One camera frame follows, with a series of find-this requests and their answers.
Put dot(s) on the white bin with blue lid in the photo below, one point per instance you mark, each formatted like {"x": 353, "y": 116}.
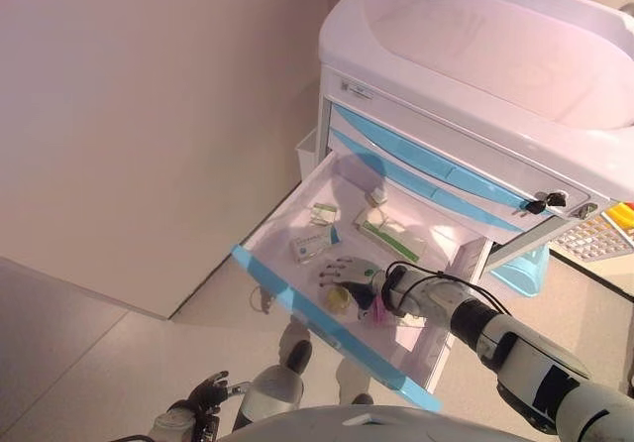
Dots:
{"x": 520, "y": 276}

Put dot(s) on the blue and white medicine box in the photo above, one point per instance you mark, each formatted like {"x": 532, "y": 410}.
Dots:
{"x": 312, "y": 246}

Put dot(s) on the white side bin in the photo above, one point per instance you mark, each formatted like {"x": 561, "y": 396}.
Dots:
{"x": 306, "y": 157}

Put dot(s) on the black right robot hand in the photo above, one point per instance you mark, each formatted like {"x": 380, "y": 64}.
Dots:
{"x": 356, "y": 276}

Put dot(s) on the white perforated side basket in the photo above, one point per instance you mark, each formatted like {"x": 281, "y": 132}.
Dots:
{"x": 589, "y": 241}

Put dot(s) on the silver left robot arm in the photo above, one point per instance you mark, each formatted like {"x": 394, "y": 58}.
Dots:
{"x": 173, "y": 422}

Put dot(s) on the yellow medicine bottle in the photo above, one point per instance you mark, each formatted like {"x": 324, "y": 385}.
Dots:
{"x": 338, "y": 300}

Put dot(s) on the yellow sharps container red lid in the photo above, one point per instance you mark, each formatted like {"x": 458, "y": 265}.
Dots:
{"x": 623, "y": 216}

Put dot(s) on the pink and white medicine box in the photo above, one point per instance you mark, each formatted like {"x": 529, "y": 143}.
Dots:
{"x": 381, "y": 315}

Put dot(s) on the white medical cart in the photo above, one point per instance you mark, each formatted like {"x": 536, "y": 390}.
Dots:
{"x": 470, "y": 65}

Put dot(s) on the small green and white box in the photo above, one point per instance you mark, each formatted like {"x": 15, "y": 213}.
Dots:
{"x": 324, "y": 214}

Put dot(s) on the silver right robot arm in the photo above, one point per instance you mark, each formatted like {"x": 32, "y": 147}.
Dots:
{"x": 520, "y": 348}

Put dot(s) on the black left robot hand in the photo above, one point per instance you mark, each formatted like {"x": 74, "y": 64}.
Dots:
{"x": 210, "y": 395}

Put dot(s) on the silver left robot leg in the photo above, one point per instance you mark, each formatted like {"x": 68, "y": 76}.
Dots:
{"x": 272, "y": 392}

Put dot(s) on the grey robot torso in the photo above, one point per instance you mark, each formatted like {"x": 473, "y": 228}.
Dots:
{"x": 322, "y": 424}

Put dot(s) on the black cart keys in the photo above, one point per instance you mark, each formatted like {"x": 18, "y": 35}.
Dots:
{"x": 545, "y": 201}

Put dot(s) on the long green and white box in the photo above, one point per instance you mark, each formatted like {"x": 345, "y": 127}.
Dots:
{"x": 391, "y": 236}

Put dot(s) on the blue-fronted cart drawer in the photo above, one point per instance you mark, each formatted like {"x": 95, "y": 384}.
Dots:
{"x": 421, "y": 157}
{"x": 297, "y": 293}
{"x": 406, "y": 177}

